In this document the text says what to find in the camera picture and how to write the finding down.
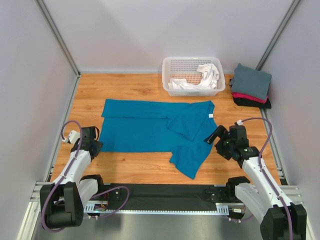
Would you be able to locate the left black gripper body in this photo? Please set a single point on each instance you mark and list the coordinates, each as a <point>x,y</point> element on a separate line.
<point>99,145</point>

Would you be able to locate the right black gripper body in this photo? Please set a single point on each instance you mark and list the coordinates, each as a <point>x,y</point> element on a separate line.
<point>223,146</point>

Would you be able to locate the blue t shirt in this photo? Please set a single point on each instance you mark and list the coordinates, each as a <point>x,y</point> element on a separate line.
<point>179,128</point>

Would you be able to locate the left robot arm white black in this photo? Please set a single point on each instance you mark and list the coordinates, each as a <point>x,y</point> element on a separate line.
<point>63,201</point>

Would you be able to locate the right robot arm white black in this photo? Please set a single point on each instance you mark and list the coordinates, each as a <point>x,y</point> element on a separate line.
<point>278,216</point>

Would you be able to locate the black folded t shirt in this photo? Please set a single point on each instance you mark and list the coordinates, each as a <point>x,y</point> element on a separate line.
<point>251,103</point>

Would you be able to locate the pink folded t shirt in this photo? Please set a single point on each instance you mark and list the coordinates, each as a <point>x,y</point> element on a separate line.
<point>249,97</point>

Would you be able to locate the white t shirt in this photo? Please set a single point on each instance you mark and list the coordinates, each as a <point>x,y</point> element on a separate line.
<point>209,79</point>

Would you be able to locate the grey folded t shirt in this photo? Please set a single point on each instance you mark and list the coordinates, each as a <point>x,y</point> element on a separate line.
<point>250,82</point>

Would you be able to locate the white plastic basket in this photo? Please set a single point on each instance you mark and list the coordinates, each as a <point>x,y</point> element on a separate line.
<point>186,68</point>

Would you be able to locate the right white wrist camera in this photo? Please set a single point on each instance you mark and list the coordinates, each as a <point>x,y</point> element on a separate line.
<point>239,123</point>

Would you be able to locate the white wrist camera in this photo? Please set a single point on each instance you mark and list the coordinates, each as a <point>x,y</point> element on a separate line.
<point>72,137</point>
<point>239,123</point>

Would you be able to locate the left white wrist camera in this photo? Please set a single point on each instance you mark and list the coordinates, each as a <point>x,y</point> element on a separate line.
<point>72,137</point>

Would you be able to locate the grey slotted cable duct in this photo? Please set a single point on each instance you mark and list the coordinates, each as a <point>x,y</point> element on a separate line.
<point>222,209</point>

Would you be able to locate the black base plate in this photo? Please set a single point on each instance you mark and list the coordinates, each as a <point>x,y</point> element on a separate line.
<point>177,196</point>

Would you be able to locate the left aluminium frame post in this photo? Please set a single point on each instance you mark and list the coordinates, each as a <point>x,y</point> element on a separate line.
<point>57,35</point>

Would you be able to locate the aluminium frame post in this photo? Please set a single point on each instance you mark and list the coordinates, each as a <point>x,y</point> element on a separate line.
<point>294,5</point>
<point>57,35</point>

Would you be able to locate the right aluminium frame post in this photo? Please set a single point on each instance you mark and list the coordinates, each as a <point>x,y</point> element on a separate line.
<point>294,5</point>

